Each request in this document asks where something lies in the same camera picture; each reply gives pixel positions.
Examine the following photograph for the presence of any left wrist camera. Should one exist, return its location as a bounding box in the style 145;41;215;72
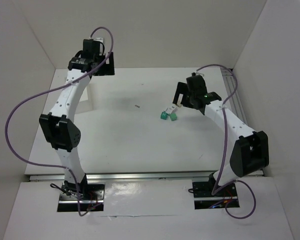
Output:
89;37;104;44

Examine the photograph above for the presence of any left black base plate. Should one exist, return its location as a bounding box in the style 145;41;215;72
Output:
57;183;106;213

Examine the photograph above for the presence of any dark green H block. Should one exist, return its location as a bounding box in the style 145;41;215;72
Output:
160;111;169;120

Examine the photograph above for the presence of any white perforated box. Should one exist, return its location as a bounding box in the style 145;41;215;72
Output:
75;84;93;114

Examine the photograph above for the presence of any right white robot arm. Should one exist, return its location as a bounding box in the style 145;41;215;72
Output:
173;75;269;195

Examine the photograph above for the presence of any aluminium rail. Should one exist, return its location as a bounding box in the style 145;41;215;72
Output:
29;170;265;182
220;68;248;124

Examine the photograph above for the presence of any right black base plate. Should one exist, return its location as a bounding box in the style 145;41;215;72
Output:
188;181;240;210

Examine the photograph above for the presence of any front aluminium rail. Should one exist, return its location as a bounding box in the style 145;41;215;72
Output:
29;170;265;182

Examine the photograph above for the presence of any light green G block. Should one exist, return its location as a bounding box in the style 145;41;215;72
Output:
169;112;178;121

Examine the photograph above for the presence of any right side aluminium rail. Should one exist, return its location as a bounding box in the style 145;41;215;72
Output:
220;68;248;124

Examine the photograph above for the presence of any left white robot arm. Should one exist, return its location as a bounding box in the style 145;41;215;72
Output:
39;39;115;196

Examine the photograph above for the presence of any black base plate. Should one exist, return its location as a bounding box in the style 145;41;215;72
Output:
57;183;106;213
188;181;240;210

